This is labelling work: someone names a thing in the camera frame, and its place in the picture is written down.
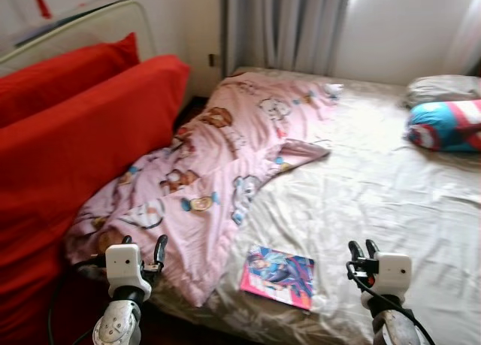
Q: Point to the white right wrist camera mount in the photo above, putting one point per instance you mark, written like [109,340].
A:
[394,273]

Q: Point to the pink cartoon print blanket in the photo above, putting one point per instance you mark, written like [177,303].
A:
[225,149]

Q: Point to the thick red cushion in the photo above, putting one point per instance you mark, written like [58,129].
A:
[75,149]

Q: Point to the thin red cushion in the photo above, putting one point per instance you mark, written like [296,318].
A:
[68,74]

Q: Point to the colourful comic book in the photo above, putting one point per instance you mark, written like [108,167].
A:
[278,277]

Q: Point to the grey padded headboard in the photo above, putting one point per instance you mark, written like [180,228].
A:
[75,31]

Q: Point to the red tassel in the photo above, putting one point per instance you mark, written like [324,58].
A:
[41,3]

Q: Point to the dark wall outlet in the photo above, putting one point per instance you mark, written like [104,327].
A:
[213,60]

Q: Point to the grey pleated curtain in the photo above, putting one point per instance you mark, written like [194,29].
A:
[285,22]

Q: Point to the beige leaf-print bed sheet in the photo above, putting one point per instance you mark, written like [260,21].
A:
[376,202]

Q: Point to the red white blue bolster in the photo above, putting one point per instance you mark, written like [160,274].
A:
[443,125]

